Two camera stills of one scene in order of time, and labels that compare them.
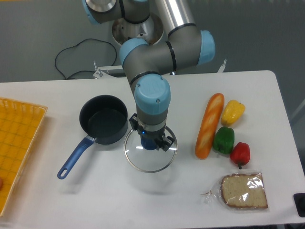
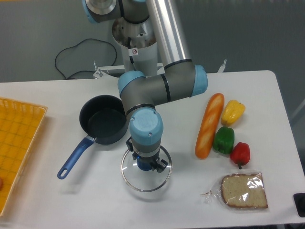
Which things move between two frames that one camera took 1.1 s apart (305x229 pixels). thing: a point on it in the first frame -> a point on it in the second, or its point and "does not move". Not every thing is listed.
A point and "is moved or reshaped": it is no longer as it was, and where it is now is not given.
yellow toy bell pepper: [232, 111] does not move
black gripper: [144, 132] -> [152, 160]
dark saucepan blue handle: [103, 118] does not move
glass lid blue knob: [146, 161] is moved or reshaped
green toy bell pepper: [223, 141] does not move
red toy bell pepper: [240, 154] does not move
